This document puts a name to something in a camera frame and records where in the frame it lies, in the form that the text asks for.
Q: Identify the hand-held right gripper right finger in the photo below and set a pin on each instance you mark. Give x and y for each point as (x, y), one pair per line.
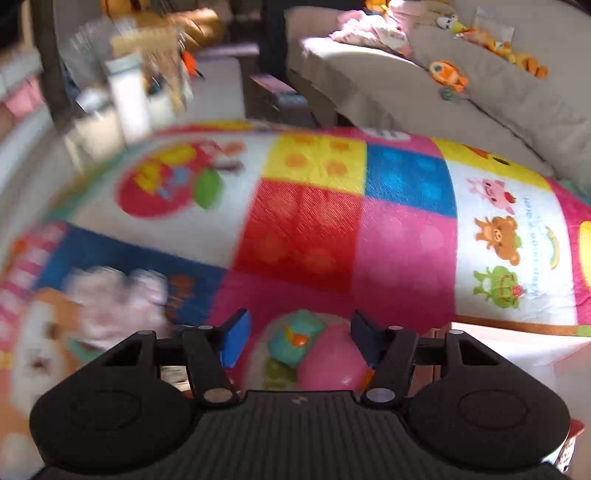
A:
(364, 341)

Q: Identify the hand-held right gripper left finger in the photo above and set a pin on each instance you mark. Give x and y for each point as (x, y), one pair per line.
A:
(236, 339)

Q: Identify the pink toy ball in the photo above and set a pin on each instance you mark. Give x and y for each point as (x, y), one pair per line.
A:
(330, 364)

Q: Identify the teal plastic toy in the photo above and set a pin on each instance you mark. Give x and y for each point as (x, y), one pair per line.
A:
(295, 334)

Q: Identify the pink white cardboard box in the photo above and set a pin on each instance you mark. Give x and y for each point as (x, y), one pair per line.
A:
(498, 342)

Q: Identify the colourful cartoon play mat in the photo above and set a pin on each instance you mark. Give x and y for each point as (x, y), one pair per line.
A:
(406, 258)

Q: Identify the dark low stool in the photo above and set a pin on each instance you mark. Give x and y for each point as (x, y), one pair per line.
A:
(281, 99)

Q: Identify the white thermos bottle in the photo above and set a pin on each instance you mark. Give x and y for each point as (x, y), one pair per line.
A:
(129, 99)

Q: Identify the beige sofa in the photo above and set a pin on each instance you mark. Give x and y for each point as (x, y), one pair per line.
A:
(508, 106)

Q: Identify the orange fish plush toy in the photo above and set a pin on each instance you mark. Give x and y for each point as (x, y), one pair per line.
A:
(448, 76)

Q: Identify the pink white blanket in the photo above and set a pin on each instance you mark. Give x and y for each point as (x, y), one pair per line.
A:
(374, 27)

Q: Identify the large yellow plush toy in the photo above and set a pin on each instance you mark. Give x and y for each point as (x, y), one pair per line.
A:
(184, 18)

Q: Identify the yellow duck plush toys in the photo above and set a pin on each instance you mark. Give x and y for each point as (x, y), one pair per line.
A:
(508, 48)

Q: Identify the clear plastic bag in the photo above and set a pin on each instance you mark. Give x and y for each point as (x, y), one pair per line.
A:
(87, 48)

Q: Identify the white duck plush toy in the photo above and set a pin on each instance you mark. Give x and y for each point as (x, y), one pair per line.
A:
(450, 22)

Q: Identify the orange yellow plush toy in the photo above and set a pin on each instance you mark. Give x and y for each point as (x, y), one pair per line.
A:
(376, 5)

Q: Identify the clear plastic sheet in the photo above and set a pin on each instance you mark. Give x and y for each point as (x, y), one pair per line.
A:
(494, 23)

